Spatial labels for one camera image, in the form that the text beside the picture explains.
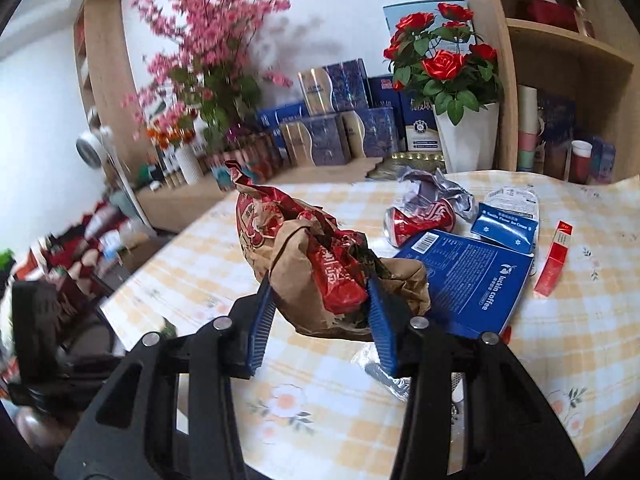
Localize wooden shelf unit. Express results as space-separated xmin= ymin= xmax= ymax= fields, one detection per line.
xmin=450 ymin=0 xmax=640 ymax=187

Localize crumpled silver wrapper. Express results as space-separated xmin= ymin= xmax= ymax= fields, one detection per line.
xmin=397 ymin=167 xmax=478 ymax=223

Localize blue white carton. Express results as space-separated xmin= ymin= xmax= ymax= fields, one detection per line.
xmin=400 ymin=91 xmax=442 ymax=154

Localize crushed red soda can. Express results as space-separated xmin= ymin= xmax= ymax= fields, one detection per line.
xmin=383 ymin=198 xmax=457 ymax=248

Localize white fan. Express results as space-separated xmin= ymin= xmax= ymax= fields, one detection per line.
xmin=75 ymin=126 xmax=153 ymax=233

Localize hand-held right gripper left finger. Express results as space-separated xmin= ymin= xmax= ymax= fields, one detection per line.
xmin=54 ymin=275 xmax=276 ymax=480

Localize stack of paper cups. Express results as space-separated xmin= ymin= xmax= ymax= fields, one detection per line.
xmin=516 ymin=85 xmax=542 ymax=172

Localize wicker basket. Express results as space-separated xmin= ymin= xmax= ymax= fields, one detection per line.
xmin=199 ymin=132 xmax=282 ymax=192

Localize gold patterned tray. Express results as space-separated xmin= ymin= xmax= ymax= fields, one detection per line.
xmin=366 ymin=152 xmax=447 ymax=182

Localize slim red pack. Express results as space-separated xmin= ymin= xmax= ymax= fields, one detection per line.
xmin=533 ymin=220 xmax=574 ymax=297

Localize red basket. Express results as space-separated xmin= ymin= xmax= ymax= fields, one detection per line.
xmin=515 ymin=0 xmax=581 ymax=32

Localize checked yellow tablecloth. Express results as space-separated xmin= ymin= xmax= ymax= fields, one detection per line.
xmin=99 ymin=171 xmax=640 ymax=480

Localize blue coffee box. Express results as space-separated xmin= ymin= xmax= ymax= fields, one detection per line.
xmin=392 ymin=229 xmax=535 ymax=341

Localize clear plastic wrapper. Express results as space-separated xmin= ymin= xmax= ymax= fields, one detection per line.
xmin=351 ymin=344 xmax=465 ymax=413

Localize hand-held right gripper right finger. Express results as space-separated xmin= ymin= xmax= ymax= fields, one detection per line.
xmin=367 ymin=280 xmax=586 ymax=480

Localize red rose plant white pot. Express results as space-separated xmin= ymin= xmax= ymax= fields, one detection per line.
xmin=382 ymin=2 xmax=504 ymax=174

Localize orange flowers in white vase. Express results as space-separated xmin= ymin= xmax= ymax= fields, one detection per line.
xmin=146 ymin=126 xmax=205 ymax=186

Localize pink blossom plant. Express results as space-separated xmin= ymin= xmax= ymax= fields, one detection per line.
xmin=122 ymin=0 xmax=295 ymax=153

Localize stack of blue gift boxes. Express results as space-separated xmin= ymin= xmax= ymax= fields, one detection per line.
xmin=256 ymin=57 xmax=402 ymax=167

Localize blue ice cream carton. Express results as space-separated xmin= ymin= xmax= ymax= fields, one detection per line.
xmin=471 ymin=186 xmax=542 ymax=254

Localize red paper cup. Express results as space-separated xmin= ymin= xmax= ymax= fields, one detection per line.
xmin=569 ymin=140 xmax=594 ymax=184

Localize brown red paper bag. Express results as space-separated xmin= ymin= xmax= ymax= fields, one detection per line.
xmin=223 ymin=160 xmax=432 ymax=343

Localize small blue box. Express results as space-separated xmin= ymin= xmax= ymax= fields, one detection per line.
xmin=589 ymin=136 xmax=617 ymax=184

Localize wooden sideboard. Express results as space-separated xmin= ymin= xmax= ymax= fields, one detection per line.
xmin=134 ymin=156 xmax=385 ymax=235

